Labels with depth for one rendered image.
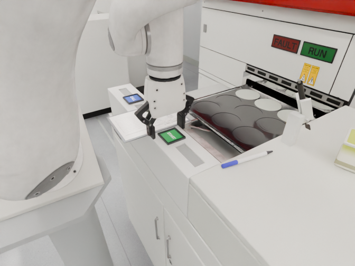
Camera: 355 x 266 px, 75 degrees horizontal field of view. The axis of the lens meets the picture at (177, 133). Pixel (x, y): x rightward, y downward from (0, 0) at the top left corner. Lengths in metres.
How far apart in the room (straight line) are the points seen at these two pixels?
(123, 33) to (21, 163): 0.26
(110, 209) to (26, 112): 1.50
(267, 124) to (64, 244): 0.76
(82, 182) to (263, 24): 0.89
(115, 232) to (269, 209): 1.24
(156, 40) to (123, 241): 1.28
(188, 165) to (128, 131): 0.21
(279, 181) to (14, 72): 0.48
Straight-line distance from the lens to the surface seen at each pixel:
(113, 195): 1.80
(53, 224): 0.68
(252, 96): 1.02
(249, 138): 0.76
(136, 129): 0.66
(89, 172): 0.71
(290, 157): 0.62
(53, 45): 0.21
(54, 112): 0.26
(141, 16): 0.41
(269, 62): 1.08
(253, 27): 1.13
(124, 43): 0.46
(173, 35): 0.50
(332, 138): 0.73
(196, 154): 0.57
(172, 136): 0.62
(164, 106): 0.57
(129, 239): 1.56
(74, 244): 0.89
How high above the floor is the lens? 1.33
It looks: 35 degrees down
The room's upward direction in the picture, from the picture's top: straight up
